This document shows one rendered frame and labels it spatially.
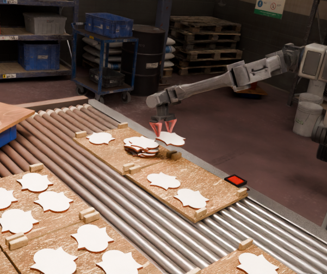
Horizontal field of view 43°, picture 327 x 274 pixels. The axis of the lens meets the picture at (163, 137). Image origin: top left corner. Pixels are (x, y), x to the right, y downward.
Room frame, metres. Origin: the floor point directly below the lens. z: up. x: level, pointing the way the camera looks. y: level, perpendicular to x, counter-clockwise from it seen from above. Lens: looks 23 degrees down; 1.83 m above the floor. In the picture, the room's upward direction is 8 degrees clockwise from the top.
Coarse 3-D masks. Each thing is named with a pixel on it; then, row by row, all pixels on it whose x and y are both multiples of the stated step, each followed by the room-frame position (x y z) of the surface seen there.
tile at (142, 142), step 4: (132, 140) 1.83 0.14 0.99; (136, 140) 1.83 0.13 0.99; (140, 140) 1.84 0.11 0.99; (144, 140) 1.85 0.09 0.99; (148, 140) 1.85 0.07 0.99; (152, 140) 1.86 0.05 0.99; (132, 144) 1.78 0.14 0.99; (136, 144) 1.79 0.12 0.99; (140, 144) 1.80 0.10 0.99; (144, 144) 1.80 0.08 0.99; (148, 144) 1.81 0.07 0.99; (152, 144) 1.81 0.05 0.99; (156, 144) 1.82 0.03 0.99; (144, 148) 1.76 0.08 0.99; (148, 148) 1.78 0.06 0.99; (152, 148) 1.78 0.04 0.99
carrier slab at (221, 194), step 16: (176, 160) 1.79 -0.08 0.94; (128, 176) 1.58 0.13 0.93; (144, 176) 1.60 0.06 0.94; (176, 176) 1.64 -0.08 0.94; (192, 176) 1.66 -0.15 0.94; (208, 176) 1.68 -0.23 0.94; (160, 192) 1.48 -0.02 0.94; (176, 192) 1.50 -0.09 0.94; (208, 192) 1.53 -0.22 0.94; (224, 192) 1.55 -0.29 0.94; (176, 208) 1.38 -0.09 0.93; (208, 208) 1.41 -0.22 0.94
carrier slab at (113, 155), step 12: (108, 132) 2.02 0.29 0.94; (120, 132) 2.04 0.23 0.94; (132, 132) 2.06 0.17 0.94; (84, 144) 1.83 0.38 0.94; (108, 144) 1.87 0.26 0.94; (120, 144) 1.89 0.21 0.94; (96, 156) 1.74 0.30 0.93; (108, 156) 1.74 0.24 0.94; (120, 156) 1.76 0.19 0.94; (132, 156) 1.77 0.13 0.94; (156, 156) 1.81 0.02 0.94; (120, 168) 1.64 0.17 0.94
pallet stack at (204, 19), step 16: (176, 16) 7.62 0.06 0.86; (192, 16) 7.90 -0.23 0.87; (208, 16) 8.21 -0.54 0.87; (176, 32) 7.15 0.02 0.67; (192, 32) 6.90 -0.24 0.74; (208, 32) 7.14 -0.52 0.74; (224, 32) 7.41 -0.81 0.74; (176, 48) 7.08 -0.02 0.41; (192, 48) 6.97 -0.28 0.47; (208, 48) 7.24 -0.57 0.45; (224, 48) 7.47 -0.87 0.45; (176, 64) 7.06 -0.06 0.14; (192, 64) 7.26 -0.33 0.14; (208, 64) 7.27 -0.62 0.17; (224, 64) 7.53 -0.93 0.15
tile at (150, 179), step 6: (156, 174) 1.61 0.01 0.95; (162, 174) 1.62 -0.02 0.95; (150, 180) 1.55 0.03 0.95; (156, 180) 1.56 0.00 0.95; (162, 180) 1.56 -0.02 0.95; (168, 180) 1.57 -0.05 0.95; (174, 180) 1.58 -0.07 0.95; (156, 186) 1.52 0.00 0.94; (162, 186) 1.51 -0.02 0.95; (168, 186) 1.52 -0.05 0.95; (174, 186) 1.53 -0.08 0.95
